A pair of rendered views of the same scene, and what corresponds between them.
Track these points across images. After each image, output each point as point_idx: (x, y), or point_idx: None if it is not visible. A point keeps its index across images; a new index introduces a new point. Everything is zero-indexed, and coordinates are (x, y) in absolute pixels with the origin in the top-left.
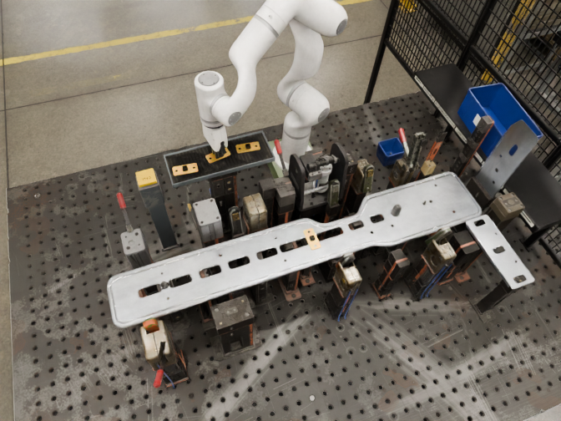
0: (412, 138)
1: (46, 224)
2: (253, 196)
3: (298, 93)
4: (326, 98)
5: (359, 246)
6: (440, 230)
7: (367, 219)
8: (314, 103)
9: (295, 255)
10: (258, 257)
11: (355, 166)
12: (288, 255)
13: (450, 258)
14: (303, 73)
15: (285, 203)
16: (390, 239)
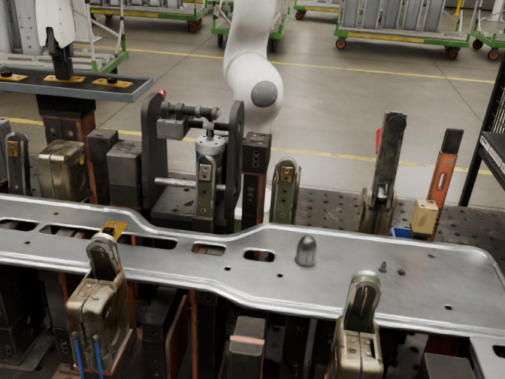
0: (382, 121)
1: None
2: (69, 141)
3: (239, 59)
4: (279, 74)
5: (180, 277)
6: (350, 279)
7: (240, 249)
8: (250, 68)
9: (52, 243)
10: (0, 227)
11: (261, 153)
12: (42, 238)
13: (358, 369)
14: (240, 10)
15: (119, 177)
16: (254, 292)
